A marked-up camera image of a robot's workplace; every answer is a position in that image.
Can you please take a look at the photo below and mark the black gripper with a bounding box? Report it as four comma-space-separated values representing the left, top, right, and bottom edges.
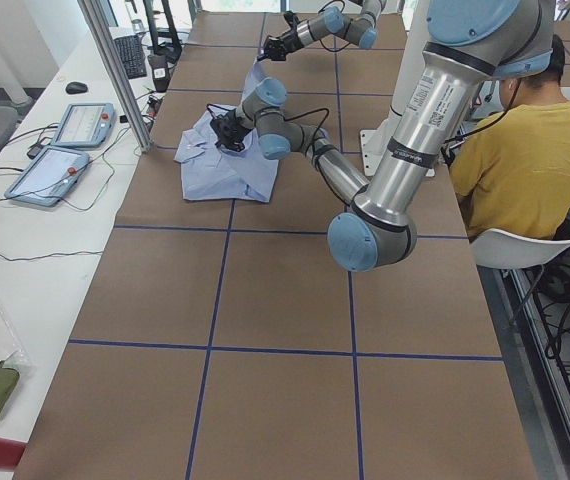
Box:
215, 114, 251, 152
261, 30, 301, 61

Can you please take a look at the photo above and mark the light blue striped shirt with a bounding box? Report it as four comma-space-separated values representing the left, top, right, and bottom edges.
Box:
172, 54, 281, 204

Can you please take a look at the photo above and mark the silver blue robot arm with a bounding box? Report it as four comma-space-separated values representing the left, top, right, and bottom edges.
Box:
211, 1, 554, 272
257, 0, 386, 61

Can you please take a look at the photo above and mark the black keyboard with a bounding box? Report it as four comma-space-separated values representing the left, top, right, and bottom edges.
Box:
113, 35, 147, 79

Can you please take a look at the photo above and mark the upper teach pendant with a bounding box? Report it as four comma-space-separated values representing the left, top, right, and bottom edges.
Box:
51, 103, 115, 149

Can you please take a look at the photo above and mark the teach pendant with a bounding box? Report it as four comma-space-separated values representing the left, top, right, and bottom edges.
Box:
4, 146, 90, 207
51, 103, 115, 149

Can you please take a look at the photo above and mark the black computer mouse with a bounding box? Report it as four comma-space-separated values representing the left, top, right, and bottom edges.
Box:
65, 81, 89, 95

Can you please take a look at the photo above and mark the lower teach pendant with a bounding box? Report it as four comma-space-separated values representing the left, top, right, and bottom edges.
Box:
4, 146, 90, 207

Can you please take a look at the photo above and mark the person in yellow shirt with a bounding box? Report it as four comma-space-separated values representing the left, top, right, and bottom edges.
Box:
450, 36, 570, 240

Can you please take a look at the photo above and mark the white chair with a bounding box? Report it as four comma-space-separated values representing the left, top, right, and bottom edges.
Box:
470, 228, 570, 270

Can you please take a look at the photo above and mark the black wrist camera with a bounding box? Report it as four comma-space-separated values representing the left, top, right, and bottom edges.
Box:
283, 10, 300, 28
206, 103, 236, 136

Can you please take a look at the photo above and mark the black camera cable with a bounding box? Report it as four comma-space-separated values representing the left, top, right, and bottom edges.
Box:
206, 102, 331, 146

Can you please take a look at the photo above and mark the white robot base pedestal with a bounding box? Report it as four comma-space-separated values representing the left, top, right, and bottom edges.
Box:
360, 0, 429, 177

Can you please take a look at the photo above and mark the aluminium frame post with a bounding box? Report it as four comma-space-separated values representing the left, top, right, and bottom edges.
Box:
77, 0, 153, 153

